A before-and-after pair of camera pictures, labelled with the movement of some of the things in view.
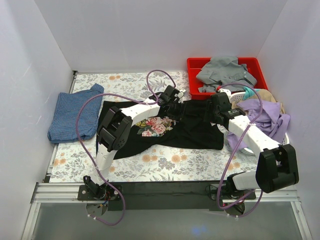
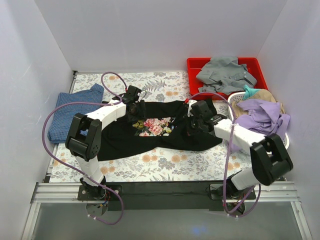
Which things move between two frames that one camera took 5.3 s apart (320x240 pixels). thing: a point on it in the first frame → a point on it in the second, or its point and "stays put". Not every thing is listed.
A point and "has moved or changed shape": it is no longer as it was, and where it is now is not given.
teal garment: x=249 y=93 stays put
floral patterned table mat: x=74 y=160 stays put
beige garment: x=264 y=95 stays put
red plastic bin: x=194 y=65 stays put
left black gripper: x=178 y=111 → x=137 y=110
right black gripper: x=210 y=115 → x=196 y=122
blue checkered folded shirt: x=62 y=127 stays put
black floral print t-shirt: x=195 y=128 has moved or changed shape
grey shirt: x=225 y=73 stays put
